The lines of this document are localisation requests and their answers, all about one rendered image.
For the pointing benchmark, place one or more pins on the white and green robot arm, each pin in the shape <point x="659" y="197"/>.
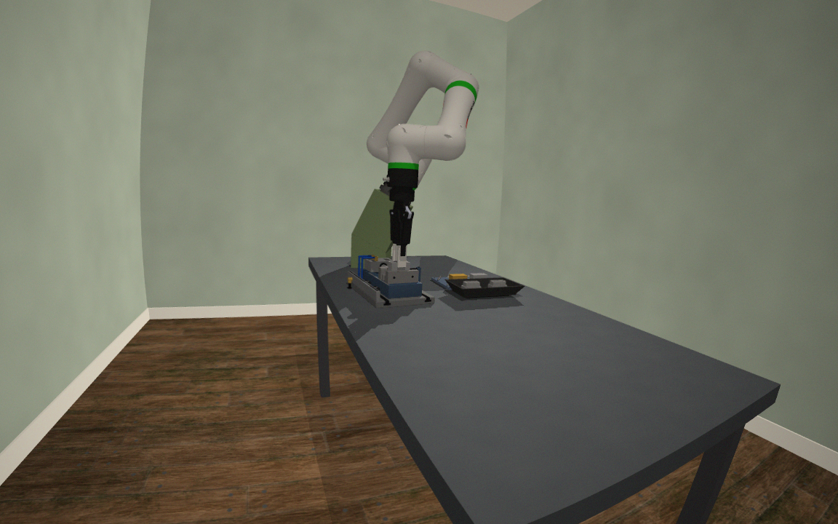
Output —
<point x="408" y="148"/>

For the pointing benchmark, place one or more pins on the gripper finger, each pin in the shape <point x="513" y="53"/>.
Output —
<point x="395" y="231"/>
<point x="405" y="228"/>

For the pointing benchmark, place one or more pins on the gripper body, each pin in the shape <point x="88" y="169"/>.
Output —
<point x="402" y="198"/>

